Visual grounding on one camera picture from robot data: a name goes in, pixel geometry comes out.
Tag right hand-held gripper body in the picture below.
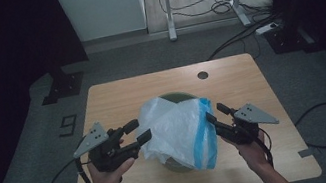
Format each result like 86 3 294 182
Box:
213 97 283 150

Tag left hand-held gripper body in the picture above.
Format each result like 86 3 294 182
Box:
68 115 145 179

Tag white blue-edged plastic bag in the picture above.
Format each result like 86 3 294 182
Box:
131 87 224 182

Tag green plastic bin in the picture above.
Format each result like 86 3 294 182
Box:
150 87 211 177

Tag person's right hand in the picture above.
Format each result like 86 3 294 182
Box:
223 129 272 177

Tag person's left hand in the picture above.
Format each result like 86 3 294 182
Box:
87 156 140 183

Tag grey tape strip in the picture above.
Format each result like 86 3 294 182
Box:
297 145 322 159

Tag black stand base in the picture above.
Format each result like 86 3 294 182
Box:
263 19 325 61
36 63 89 107

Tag white power strip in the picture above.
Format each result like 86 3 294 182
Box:
254 21 280 36

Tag white cabinet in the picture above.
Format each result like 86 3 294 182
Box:
54 0 150 46

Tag left hand-held gripper cable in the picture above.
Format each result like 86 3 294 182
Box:
73 154 96 183

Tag hand-held gripper cable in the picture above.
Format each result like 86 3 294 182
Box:
252 126 277 171
73 154 96 183

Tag right hand-held gripper cable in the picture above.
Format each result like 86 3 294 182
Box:
252 126 277 171

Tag thick black cable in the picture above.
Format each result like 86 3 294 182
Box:
200 14 283 61

